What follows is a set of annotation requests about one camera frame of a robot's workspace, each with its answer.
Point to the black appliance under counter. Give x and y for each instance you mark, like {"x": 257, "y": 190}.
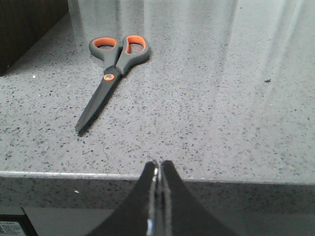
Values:
{"x": 17, "y": 214}

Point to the grey orange scissors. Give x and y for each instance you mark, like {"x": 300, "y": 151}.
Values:
{"x": 118, "y": 58}

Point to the dark wooden drawer cabinet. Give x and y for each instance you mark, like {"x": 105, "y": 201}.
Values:
{"x": 23, "y": 23}

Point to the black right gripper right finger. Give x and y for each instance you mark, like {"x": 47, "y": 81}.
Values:
{"x": 183, "y": 214}

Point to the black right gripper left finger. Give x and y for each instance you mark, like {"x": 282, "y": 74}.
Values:
{"x": 136, "y": 215}

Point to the white QR code label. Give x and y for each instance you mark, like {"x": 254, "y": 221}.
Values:
{"x": 11, "y": 229}

